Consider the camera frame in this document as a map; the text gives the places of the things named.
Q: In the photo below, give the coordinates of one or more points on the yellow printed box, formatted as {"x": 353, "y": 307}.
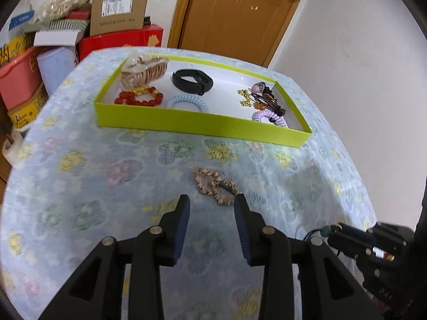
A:
{"x": 27, "y": 112}

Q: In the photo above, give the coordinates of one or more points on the floral blue tablecloth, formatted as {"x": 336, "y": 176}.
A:
{"x": 75, "y": 183}

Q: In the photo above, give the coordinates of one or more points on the white blue carton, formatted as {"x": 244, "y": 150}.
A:
{"x": 19, "y": 22}

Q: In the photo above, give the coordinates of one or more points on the wooden door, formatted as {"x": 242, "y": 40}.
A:
{"x": 249, "y": 30}

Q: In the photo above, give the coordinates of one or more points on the lavender cylindrical container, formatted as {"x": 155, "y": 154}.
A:
{"x": 55, "y": 65}

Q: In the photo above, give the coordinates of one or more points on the brown cardboard box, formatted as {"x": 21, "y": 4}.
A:
{"x": 109, "y": 16}

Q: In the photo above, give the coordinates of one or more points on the bag of beige beads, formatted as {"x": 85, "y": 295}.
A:
{"x": 58, "y": 9}

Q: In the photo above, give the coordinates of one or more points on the red gift box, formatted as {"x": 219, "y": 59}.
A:
{"x": 148, "y": 35}

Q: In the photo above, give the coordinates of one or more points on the pink plastic bin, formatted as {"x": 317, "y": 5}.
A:
{"x": 21, "y": 78}

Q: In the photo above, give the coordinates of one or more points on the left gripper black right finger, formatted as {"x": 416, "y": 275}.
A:
{"x": 328, "y": 289}

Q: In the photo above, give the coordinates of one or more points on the white flat box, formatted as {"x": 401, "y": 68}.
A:
{"x": 58, "y": 37}

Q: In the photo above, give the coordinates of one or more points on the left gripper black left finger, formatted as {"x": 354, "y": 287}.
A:
{"x": 95, "y": 289}

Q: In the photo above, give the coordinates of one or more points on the beige large hair claw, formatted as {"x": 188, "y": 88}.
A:
{"x": 141, "y": 69}

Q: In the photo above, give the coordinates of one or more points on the black smart wristband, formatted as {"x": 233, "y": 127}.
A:
{"x": 192, "y": 81}

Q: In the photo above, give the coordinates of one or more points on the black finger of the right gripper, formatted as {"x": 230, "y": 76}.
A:
{"x": 352, "y": 245}
{"x": 354, "y": 233}

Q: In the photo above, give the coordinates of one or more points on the white paper roll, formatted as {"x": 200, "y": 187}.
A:
{"x": 11, "y": 147}

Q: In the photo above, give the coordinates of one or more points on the small red box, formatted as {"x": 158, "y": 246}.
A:
{"x": 79, "y": 14}

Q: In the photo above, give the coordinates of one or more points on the green striped box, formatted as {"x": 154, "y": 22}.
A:
{"x": 59, "y": 24}

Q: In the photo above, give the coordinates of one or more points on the yellow tin box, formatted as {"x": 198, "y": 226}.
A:
{"x": 16, "y": 47}

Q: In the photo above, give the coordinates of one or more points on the lime green tray box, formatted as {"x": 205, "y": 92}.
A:
{"x": 226, "y": 110}

